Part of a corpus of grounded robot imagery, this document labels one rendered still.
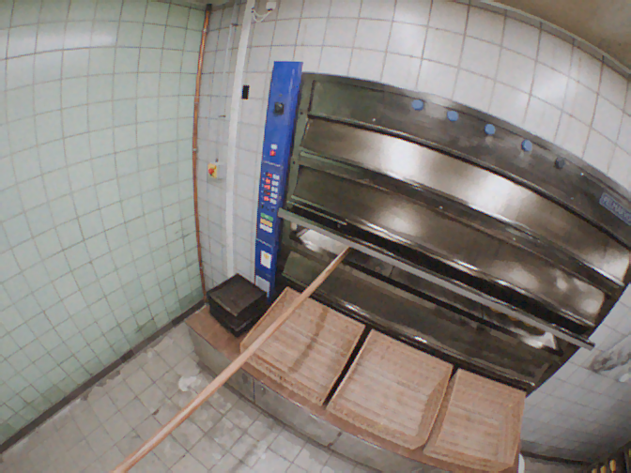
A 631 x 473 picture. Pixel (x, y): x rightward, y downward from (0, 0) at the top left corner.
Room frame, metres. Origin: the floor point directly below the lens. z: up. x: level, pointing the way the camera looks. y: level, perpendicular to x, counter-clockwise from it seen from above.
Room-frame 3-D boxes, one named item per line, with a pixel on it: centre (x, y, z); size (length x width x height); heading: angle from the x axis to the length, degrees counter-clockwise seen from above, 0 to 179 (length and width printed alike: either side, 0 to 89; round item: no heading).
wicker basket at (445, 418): (0.40, -1.13, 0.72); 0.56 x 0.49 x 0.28; 67
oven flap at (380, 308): (0.90, -0.67, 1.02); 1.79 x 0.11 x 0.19; 66
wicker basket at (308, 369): (0.89, -0.04, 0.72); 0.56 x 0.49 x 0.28; 67
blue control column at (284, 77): (2.18, -0.09, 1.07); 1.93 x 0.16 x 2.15; 156
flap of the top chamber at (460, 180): (0.90, -0.67, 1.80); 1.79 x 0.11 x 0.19; 66
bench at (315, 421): (0.68, -0.45, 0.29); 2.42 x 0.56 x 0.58; 66
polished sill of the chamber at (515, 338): (0.92, -0.68, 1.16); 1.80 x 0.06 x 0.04; 66
